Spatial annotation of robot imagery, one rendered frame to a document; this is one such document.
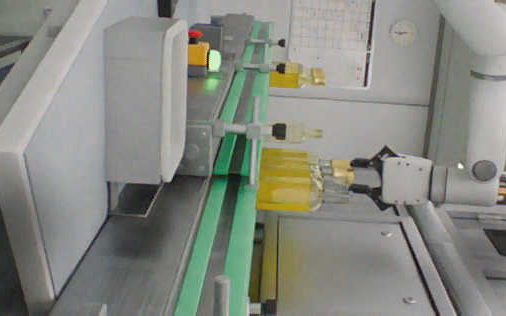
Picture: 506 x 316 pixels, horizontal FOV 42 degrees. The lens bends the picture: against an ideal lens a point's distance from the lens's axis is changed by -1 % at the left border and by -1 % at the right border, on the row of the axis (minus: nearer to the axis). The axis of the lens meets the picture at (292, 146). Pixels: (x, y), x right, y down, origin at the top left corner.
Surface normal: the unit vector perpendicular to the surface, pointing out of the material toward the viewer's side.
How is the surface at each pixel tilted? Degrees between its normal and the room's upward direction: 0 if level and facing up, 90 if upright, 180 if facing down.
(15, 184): 90
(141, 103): 90
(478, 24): 112
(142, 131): 90
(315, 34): 90
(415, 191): 106
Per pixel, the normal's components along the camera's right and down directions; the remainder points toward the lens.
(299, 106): 0.01, 0.29
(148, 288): 0.07, -0.95
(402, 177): -0.29, 0.18
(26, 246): -0.01, 0.60
